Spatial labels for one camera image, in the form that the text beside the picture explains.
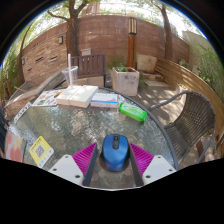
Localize clear plastic cup with straw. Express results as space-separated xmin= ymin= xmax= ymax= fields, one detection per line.
xmin=61 ymin=53 xmax=80 ymax=87

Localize white flat box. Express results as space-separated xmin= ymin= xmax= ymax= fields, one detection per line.
xmin=55 ymin=84 xmax=99 ymax=109

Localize slim straight tree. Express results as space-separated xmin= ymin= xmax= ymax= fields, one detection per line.
xmin=156 ymin=1 xmax=175 ymax=61

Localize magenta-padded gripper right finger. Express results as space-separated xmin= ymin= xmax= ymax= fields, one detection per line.
xmin=128 ymin=142 xmax=177 ymax=187

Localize colourful printed sheet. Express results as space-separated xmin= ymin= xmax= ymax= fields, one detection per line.
xmin=32 ymin=88 xmax=66 ymax=108

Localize blue computer mouse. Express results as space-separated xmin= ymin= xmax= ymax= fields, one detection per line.
xmin=100 ymin=133 xmax=131 ymax=173

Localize thin curved tree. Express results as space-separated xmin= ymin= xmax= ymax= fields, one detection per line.
xmin=17 ymin=19 xmax=41 ymax=84

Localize floral print mouse pad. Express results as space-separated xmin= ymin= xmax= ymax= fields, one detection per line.
xmin=3 ymin=130 xmax=27 ymax=163

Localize beige stone trough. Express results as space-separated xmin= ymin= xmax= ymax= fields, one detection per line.
xmin=78 ymin=75 xmax=105 ymax=88

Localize grey wicker chair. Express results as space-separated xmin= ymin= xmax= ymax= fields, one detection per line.
xmin=148 ymin=89 xmax=217 ymax=164

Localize raised stone garden bed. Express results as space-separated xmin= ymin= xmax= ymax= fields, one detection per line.
xmin=4 ymin=69 xmax=68 ymax=118

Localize beige stone slab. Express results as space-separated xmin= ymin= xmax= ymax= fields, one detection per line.
xmin=136 ymin=53 xmax=158 ymax=74

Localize small white blue pack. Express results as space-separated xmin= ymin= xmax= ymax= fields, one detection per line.
xmin=90 ymin=92 xmax=120 ymax=109

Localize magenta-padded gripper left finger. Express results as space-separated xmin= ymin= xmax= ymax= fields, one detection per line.
xmin=48 ymin=142 xmax=99 ymax=187

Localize thick forked tree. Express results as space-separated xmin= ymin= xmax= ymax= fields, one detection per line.
xmin=46 ymin=0 xmax=91 ymax=58

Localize white number plate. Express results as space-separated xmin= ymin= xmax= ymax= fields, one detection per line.
xmin=12 ymin=101 xmax=34 ymax=124

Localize green wipes packet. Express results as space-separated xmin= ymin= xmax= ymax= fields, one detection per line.
xmin=118 ymin=101 xmax=148 ymax=122

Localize yellow code card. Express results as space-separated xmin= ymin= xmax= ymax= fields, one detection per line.
xmin=28 ymin=135 xmax=55 ymax=168

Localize grey wall box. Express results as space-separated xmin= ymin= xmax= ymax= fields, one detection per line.
xmin=80 ymin=47 xmax=93 ymax=57

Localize dark wooden slat chair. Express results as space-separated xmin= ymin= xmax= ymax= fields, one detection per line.
xmin=70 ymin=53 xmax=107 ymax=79

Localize wooden garden lamp post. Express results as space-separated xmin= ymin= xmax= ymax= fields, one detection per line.
xmin=126 ymin=13 xmax=139 ymax=69

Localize white stone planter box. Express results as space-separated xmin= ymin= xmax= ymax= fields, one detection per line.
xmin=111 ymin=66 xmax=141 ymax=97

